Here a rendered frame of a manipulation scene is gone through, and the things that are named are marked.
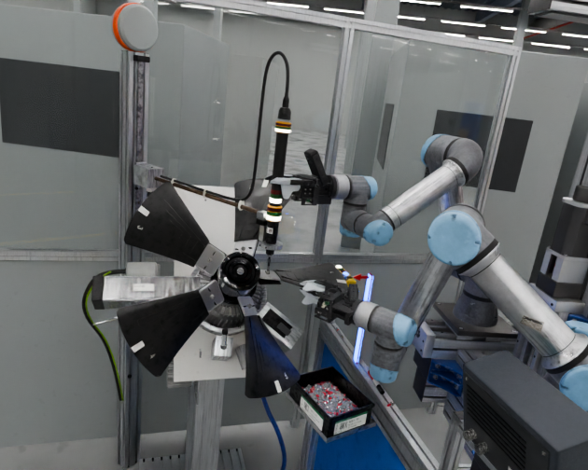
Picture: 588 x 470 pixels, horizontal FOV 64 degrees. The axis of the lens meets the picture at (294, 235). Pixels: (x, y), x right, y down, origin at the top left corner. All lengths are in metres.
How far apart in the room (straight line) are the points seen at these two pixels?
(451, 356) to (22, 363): 1.77
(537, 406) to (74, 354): 1.89
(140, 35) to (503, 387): 1.55
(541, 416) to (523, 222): 3.27
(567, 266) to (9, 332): 2.09
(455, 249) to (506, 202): 3.01
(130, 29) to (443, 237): 1.27
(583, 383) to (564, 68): 3.17
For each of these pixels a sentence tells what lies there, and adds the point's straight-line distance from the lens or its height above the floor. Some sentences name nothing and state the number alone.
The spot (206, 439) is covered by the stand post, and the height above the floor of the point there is 0.52.
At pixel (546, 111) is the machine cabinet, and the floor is 1.80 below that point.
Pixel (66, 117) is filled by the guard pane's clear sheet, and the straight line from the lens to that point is 2.05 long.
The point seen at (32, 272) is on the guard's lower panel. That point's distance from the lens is 2.21.
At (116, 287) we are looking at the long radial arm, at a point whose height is 1.12.
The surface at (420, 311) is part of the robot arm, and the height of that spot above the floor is 1.20.
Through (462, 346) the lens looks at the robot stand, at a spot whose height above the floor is 0.96.
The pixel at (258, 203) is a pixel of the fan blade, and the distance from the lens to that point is 1.52.
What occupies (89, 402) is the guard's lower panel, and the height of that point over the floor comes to 0.26.
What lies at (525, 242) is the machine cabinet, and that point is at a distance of 4.24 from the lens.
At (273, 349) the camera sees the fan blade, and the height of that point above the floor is 1.01.
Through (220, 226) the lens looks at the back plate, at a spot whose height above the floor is 1.24.
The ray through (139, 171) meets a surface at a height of 1.39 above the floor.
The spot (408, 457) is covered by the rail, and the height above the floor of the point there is 0.82.
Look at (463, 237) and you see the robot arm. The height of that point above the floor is 1.47.
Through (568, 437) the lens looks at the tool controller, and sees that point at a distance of 0.96.
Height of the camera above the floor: 1.73
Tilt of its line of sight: 17 degrees down
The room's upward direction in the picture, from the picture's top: 7 degrees clockwise
